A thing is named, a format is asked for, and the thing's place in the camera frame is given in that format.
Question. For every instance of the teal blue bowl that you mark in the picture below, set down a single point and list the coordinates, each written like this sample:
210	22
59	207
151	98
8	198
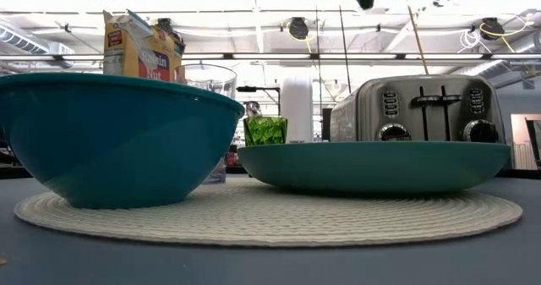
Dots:
110	141

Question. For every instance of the white round pillar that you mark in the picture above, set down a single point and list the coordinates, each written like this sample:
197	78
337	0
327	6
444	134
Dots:
296	107

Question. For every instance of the yellow raisin nut cereal box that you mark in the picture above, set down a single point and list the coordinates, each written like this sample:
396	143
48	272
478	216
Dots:
139	48

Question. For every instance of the white round woven placemat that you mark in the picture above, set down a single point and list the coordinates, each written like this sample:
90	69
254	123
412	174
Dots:
270	221

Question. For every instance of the clear drinking glass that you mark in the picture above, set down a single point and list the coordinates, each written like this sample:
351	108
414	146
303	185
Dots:
209	80

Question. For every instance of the green round plate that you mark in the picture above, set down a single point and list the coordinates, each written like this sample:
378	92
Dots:
372	166

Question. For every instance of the stainless steel toaster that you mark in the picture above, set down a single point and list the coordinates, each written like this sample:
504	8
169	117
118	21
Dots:
406	111

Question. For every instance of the green faceted cup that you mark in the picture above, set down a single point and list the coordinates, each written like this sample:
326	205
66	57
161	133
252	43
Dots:
265	131

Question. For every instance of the black bracket stand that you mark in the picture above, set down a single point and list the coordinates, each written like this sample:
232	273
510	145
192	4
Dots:
253	89

